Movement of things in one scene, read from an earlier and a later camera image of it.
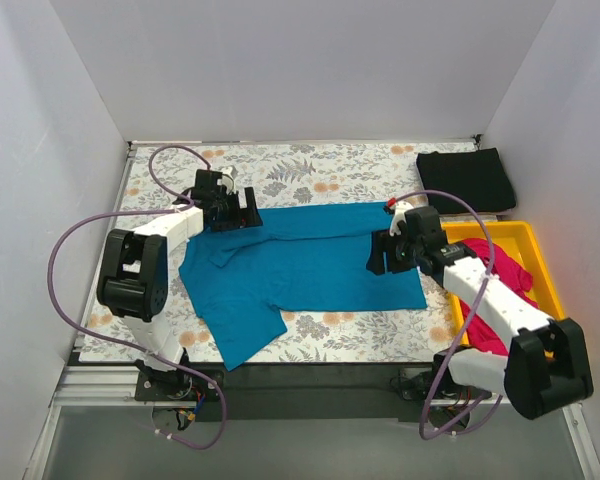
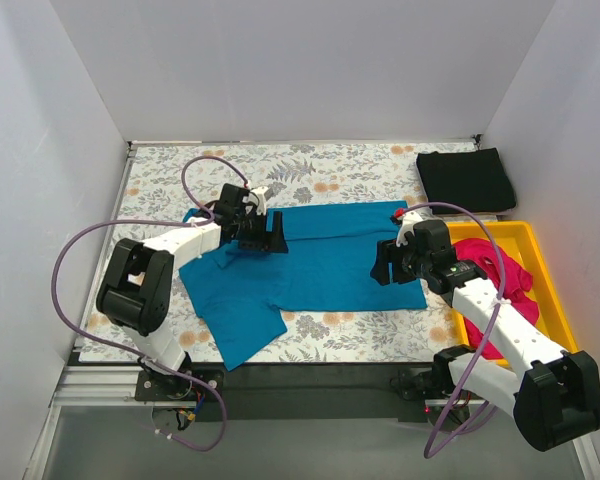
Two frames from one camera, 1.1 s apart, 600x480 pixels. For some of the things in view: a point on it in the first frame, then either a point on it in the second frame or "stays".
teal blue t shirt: x=313 y=258 stays
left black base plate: x=178 y=385 stays
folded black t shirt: x=475 y=176 stays
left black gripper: x=236 y=212 → x=258 y=238
